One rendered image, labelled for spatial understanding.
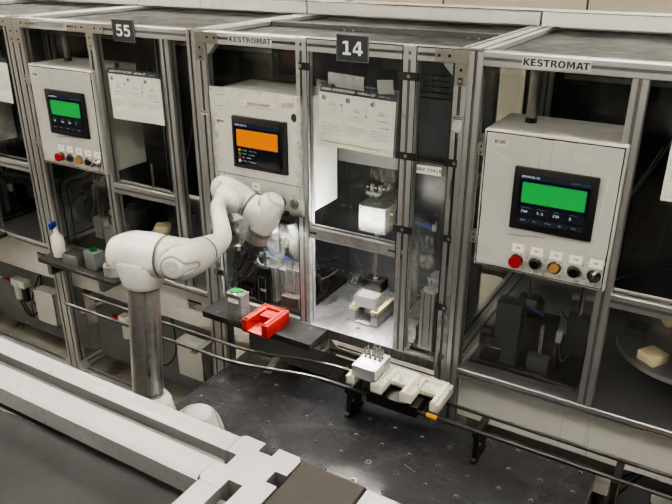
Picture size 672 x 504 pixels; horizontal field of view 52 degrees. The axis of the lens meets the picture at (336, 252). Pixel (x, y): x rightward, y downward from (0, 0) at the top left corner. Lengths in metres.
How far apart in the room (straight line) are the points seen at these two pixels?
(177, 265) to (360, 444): 0.98
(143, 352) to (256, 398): 0.67
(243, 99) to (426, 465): 1.47
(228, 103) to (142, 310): 0.91
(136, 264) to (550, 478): 1.53
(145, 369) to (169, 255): 0.43
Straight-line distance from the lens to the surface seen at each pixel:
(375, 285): 2.80
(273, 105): 2.57
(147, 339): 2.26
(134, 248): 2.14
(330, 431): 2.62
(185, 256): 2.05
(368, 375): 2.51
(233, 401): 2.80
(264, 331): 2.72
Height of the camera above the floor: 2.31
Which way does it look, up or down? 24 degrees down
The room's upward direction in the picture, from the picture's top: straight up
